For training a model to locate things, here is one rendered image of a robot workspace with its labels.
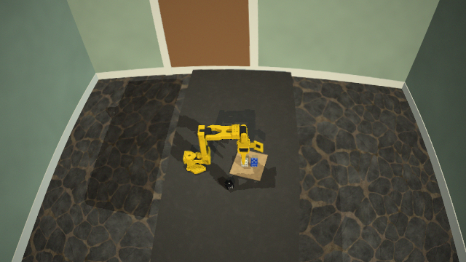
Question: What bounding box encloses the blue die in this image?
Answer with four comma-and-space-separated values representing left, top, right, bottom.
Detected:
250, 158, 258, 167

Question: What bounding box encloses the tan square mat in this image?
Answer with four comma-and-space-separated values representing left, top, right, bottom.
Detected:
229, 151, 268, 181

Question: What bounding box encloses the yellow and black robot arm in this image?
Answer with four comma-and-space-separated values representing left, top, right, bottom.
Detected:
184, 124, 249, 174

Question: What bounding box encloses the black die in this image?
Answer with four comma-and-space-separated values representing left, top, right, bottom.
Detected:
225, 180, 234, 190

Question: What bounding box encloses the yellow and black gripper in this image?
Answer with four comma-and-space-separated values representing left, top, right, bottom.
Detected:
237, 139, 263, 164

